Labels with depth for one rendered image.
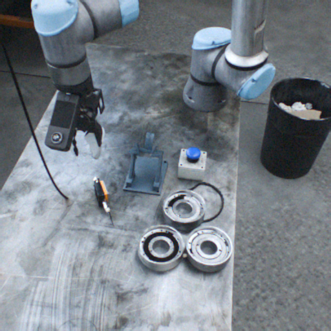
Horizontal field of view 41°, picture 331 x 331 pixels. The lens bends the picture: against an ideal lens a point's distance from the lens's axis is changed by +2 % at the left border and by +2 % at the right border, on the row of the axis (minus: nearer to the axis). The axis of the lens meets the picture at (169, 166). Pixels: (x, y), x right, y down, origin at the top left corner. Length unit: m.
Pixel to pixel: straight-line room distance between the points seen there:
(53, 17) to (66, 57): 0.08
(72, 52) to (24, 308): 0.52
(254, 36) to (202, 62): 0.21
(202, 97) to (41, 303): 0.76
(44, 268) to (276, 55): 2.63
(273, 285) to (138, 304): 1.09
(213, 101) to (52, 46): 0.70
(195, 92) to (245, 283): 0.91
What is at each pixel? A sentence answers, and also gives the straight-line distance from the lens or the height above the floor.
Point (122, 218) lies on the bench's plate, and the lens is 1.09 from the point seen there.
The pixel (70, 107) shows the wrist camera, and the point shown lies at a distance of 0.88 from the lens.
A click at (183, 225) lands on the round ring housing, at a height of 0.83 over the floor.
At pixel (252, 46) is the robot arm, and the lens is 1.20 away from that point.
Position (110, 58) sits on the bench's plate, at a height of 0.80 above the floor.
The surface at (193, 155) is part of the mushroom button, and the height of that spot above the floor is 0.87.
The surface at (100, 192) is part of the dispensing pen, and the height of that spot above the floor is 0.84.
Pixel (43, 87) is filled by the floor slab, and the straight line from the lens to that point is 2.93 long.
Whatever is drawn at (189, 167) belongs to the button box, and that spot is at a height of 0.84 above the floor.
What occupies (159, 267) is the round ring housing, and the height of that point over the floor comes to 0.83.
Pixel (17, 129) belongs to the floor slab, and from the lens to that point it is 2.64.
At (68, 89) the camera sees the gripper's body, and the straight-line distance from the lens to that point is 0.86.
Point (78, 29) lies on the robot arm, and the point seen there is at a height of 1.28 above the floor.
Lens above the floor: 1.67
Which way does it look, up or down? 45 degrees down
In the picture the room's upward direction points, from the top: 3 degrees clockwise
